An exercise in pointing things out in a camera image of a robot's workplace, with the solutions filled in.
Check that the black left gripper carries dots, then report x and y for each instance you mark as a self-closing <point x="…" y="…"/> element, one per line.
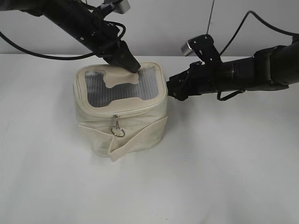
<point x="102" y="37"/>

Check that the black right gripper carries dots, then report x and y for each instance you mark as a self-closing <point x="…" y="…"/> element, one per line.
<point x="197" y="80"/>

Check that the cream canvas zipper bag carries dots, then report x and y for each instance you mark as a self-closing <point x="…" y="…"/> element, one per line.
<point x="119" y="111"/>

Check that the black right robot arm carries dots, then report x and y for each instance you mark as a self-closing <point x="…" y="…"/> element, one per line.
<point x="271" y="69"/>

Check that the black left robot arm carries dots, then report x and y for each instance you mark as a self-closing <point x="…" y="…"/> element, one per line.
<point x="57" y="11"/>

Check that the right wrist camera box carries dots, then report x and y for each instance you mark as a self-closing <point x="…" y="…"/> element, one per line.
<point x="203" y="47"/>

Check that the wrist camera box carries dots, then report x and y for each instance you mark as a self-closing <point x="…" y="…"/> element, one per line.
<point x="117" y="6"/>
<point x="203" y="47"/>

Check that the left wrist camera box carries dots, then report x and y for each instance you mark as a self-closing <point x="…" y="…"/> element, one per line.
<point x="117" y="6"/>

